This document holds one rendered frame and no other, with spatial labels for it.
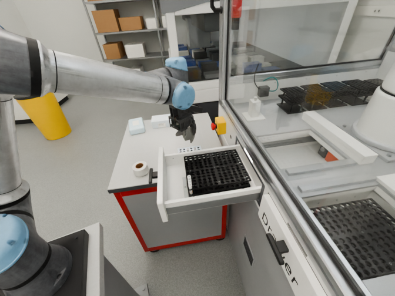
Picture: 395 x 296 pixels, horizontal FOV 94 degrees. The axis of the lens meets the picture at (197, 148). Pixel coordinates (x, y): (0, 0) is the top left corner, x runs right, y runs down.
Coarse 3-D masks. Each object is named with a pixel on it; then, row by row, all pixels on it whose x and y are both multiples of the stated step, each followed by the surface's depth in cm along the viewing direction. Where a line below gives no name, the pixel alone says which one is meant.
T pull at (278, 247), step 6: (270, 234) 47; (270, 240) 46; (282, 240) 46; (276, 246) 45; (282, 246) 45; (276, 252) 44; (282, 252) 44; (288, 252) 44; (276, 258) 43; (282, 258) 43; (282, 264) 42
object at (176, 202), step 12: (168, 156) 78; (180, 156) 79; (240, 156) 83; (168, 168) 80; (180, 168) 79; (252, 168) 70; (168, 180) 74; (180, 180) 74; (252, 180) 71; (168, 192) 69; (180, 192) 69; (228, 192) 61; (240, 192) 61; (252, 192) 62; (168, 204) 59; (180, 204) 60; (192, 204) 60; (204, 204) 61; (216, 204) 62
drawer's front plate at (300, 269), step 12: (264, 204) 55; (264, 216) 57; (276, 216) 49; (276, 228) 49; (288, 228) 46; (276, 240) 50; (288, 240) 44; (300, 252) 42; (300, 264) 40; (288, 276) 46; (300, 276) 41; (312, 276) 38; (300, 288) 41; (312, 288) 37
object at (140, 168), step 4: (136, 164) 88; (140, 164) 90; (144, 164) 88; (132, 168) 87; (136, 168) 86; (140, 168) 86; (144, 168) 86; (136, 172) 86; (140, 172) 86; (144, 172) 87; (140, 176) 87
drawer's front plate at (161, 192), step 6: (162, 150) 75; (162, 156) 72; (162, 162) 69; (162, 168) 67; (162, 174) 64; (162, 180) 62; (162, 186) 60; (162, 192) 58; (162, 198) 56; (162, 204) 55; (162, 210) 57; (162, 216) 59
